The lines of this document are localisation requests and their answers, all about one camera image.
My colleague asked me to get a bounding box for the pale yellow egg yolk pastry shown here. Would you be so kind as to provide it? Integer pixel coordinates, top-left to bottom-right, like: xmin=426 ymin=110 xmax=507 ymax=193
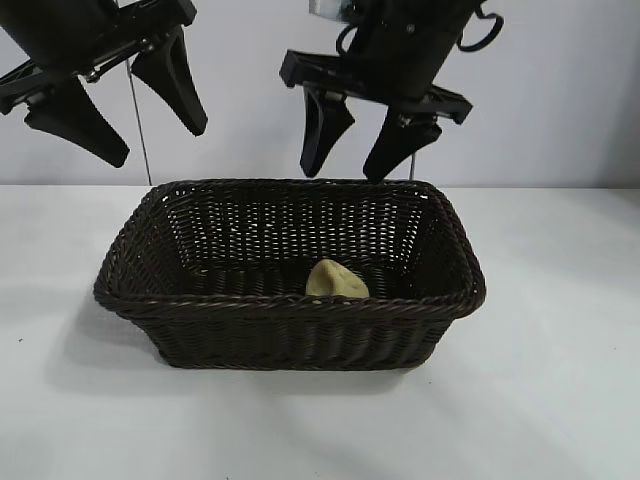
xmin=305 ymin=258 xmax=370 ymax=299

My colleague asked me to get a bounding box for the silver metal bracket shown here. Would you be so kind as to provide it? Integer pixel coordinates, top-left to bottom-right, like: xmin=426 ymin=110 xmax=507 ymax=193
xmin=307 ymin=0 xmax=352 ymax=24

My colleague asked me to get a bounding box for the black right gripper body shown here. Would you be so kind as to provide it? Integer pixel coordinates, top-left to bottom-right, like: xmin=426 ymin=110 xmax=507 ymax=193
xmin=278 ymin=0 xmax=476 ymax=126

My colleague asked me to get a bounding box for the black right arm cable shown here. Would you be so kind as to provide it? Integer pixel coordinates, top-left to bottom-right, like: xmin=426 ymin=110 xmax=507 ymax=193
xmin=456 ymin=3 xmax=503 ymax=52

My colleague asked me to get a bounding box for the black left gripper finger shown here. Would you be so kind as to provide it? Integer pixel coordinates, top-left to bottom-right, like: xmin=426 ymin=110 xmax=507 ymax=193
xmin=23 ymin=79 xmax=131 ymax=169
xmin=130 ymin=24 xmax=209 ymax=136

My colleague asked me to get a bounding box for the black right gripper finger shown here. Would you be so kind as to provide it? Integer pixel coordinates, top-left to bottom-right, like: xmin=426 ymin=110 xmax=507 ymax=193
xmin=299 ymin=85 xmax=356 ymax=177
xmin=362 ymin=113 xmax=444 ymax=182

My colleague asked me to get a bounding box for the dark brown woven basket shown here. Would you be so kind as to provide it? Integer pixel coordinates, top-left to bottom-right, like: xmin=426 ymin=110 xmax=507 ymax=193
xmin=93 ymin=177 xmax=487 ymax=372

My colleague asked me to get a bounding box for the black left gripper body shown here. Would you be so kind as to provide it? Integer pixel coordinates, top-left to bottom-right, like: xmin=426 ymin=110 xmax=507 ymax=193
xmin=0 ymin=0 xmax=196 ymax=119

